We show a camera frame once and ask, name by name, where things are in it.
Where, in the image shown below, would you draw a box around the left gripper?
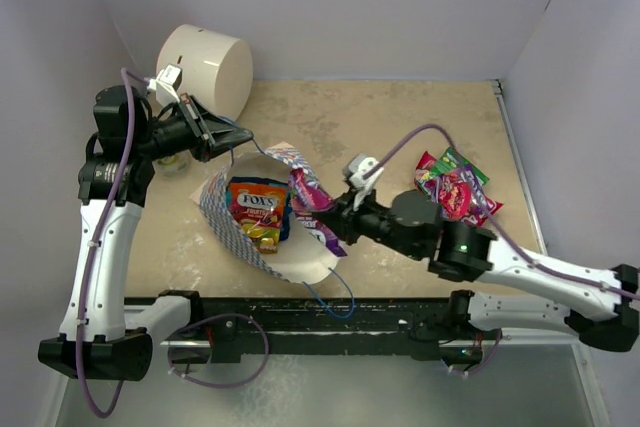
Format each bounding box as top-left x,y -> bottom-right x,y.
134,93 -> 252,162

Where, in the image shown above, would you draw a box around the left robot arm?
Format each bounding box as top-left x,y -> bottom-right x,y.
38,85 -> 254,381

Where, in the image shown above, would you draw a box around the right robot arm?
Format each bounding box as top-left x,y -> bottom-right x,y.
312,191 -> 639,353

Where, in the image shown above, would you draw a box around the red Real snack bag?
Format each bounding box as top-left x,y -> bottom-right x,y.
414,147 -> 502,226

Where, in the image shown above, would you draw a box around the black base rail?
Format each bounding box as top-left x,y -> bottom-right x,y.
169,291 -> 493,363

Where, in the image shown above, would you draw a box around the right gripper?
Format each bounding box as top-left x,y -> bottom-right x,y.
314,181 -> 424,259

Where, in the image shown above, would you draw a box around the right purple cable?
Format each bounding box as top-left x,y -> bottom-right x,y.
364,123 -> 640,301

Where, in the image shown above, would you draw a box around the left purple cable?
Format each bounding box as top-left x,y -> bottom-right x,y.
77,67 -> 156,419

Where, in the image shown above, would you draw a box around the blue checkered paper bag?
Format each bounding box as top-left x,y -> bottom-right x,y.
192,142 -> 347,295

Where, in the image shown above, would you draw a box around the orange Fox's fruits candy bag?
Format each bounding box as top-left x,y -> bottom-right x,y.
226,176 -> 292,254

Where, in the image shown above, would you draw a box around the green Fox's candy bag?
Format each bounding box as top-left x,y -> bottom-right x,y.
432,147 -> 490,186

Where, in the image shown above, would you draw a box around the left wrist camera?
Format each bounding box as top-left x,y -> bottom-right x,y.
146,64 -> 183,107

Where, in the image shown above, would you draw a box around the white cylindrical container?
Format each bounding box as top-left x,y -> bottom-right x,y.
156,24 -> 254,120

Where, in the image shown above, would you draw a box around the purple Fox's berries candy bag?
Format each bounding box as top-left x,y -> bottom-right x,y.
460,165 -> 502,227

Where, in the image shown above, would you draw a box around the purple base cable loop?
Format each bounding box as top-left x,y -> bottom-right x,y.
167,315 -> 271,390

